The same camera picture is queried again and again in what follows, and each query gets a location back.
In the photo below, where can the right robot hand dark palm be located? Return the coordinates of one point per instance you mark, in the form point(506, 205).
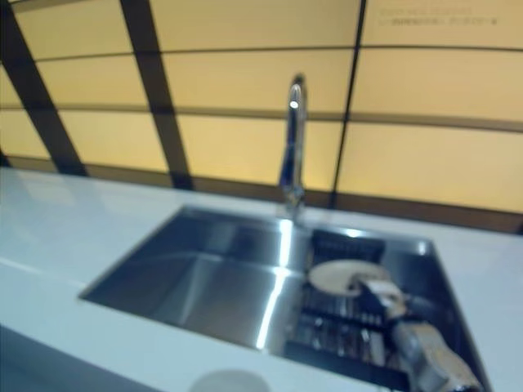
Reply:
point(382, 298)

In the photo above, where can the cream ceramic plate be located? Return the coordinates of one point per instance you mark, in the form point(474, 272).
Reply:
point(331, 277)

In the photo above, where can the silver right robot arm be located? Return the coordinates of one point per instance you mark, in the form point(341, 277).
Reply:
point(437, 355)

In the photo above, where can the black sink dish rack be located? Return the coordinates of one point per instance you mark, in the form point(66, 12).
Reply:
point(339, 326)

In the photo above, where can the chrome kitchen faucet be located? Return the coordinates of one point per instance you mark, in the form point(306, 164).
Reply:
point(294, 143)

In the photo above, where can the stainless steel sink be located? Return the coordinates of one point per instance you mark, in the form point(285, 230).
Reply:
point(196, 277)

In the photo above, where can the grey kitchen cabinet front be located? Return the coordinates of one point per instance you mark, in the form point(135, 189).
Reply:
point(49, 363)

